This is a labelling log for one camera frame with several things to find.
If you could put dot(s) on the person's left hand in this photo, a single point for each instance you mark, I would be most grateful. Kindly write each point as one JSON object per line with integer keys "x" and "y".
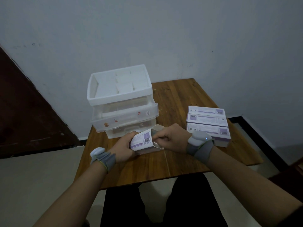
{"x": 122, "y": 148}

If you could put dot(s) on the person's right hand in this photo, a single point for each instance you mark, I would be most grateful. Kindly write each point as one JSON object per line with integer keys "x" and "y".
{"x": 175, "y": 139}

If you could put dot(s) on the purple white box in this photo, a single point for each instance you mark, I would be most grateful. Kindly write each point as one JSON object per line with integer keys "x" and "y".
{"x": 206, "y": 110}
{"x": 142, "y": 140}
{"x": 206, "y": 120}
{"x": 222, "y": 137}

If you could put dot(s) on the white plastic drawer organizer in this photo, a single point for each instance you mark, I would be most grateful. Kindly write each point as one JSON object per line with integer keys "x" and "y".
{"x": 118, "y": 92}

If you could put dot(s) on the person's left forearm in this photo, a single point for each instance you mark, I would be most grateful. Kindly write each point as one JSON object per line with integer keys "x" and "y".
{"x": 75, "y": 193}

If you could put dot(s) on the person's right forearm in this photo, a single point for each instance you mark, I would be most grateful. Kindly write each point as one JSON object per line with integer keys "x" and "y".
{"x": 248, "y": 186}

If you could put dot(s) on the person's black shirt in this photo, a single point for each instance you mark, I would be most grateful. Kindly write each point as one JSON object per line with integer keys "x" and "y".
{"x": 292, "y": 219}

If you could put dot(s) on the grey wristband with white tracker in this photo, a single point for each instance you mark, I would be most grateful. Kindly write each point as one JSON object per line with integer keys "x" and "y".
{"x": 106, "y": 160}
{"x": 201, "y": 148}

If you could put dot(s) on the dark brown wooden door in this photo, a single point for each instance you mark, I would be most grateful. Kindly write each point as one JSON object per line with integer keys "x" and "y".
{"x": 23, "y": 115}

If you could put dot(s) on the dark wooden furniture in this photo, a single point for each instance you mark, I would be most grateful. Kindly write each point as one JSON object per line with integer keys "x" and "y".
{"x": 288, "y": 179}

